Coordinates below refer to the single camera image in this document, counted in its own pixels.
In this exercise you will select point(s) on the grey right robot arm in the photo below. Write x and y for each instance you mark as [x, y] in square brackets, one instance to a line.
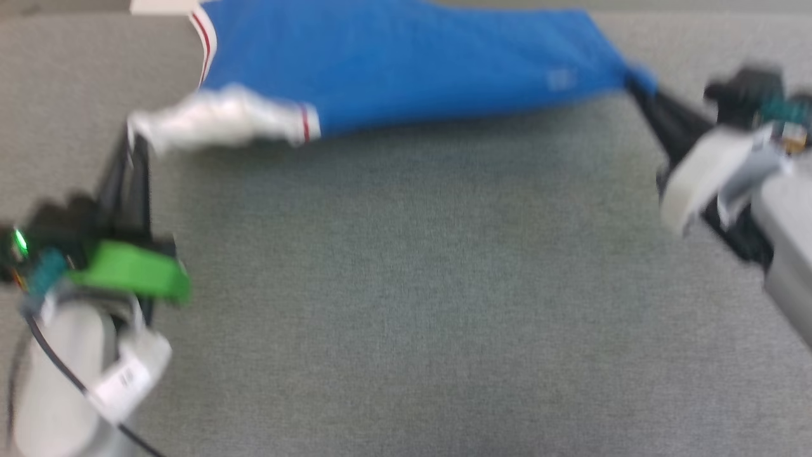
[786, 222]

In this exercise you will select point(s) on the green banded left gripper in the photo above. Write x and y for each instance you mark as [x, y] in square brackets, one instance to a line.
[130, 270]

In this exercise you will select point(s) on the blue and white striped garment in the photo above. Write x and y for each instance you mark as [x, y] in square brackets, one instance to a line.
[412, 63]

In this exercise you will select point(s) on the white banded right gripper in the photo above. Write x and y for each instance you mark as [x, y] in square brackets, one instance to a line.
[710, 171]

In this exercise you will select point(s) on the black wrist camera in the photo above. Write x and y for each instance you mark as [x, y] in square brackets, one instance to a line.
[748, 95]
[38, 254]

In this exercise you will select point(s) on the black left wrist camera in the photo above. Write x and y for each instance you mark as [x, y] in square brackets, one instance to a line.
[38, 254]

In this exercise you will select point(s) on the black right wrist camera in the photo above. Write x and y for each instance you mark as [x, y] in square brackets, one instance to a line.
[748, 95]

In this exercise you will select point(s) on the grey fabric sofa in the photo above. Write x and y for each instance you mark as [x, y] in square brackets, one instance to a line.
[412, 285]

